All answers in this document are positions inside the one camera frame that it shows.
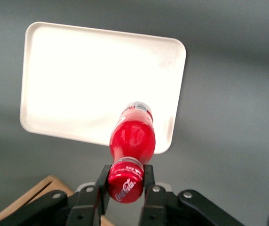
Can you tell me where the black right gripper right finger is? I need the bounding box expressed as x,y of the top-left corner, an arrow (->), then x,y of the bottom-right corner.
137,164 -> 246,226

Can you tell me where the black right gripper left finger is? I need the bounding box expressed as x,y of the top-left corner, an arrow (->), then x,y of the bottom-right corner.
0,164 -> 112,226

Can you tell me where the red coke bottle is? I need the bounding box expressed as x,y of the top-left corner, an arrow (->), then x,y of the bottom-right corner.
107,101 -> 157,204

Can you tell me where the cream plastic tray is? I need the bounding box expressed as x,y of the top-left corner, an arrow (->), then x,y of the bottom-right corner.
19,21 -> 187,155

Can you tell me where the wooden drawer cabinet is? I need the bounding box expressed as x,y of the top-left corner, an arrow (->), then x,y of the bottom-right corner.
0,175 -> 116,226

